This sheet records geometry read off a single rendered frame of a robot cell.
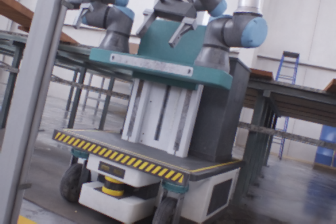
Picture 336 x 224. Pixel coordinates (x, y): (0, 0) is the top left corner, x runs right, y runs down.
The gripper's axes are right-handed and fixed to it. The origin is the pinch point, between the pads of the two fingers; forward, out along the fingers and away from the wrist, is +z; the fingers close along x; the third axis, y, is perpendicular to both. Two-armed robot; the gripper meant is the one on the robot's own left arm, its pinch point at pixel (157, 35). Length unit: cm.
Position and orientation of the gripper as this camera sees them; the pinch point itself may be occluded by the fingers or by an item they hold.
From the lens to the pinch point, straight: 110.5
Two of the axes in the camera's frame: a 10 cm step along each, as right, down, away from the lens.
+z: -5.2, 8.1, -2.8
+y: -3.7, -5.1, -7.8
